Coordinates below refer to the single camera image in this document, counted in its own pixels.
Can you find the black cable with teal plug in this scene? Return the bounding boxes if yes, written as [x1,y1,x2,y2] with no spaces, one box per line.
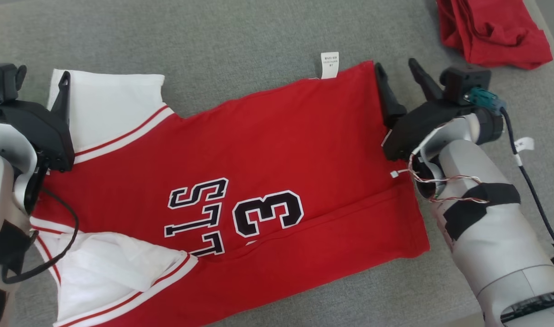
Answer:
[463,88,554,277]

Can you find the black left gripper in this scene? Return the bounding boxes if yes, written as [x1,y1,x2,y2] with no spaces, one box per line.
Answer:
[0,70,75,173]

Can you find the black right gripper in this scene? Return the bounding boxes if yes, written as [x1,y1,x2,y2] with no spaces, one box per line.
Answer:
[374,58,476,162]

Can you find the red jersey with white sleeves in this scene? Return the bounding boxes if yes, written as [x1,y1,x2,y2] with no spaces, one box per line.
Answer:
[29,51,430,327]

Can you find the thin black looping cable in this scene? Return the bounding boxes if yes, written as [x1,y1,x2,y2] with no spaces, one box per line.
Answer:
[2,186,80,285]

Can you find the red shorts with white stripe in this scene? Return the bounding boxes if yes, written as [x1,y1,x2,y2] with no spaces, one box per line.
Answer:
[436,0,554,70]

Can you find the thin twisted red white wires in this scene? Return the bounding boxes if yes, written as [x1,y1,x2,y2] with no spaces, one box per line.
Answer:
[390,122,490,203]

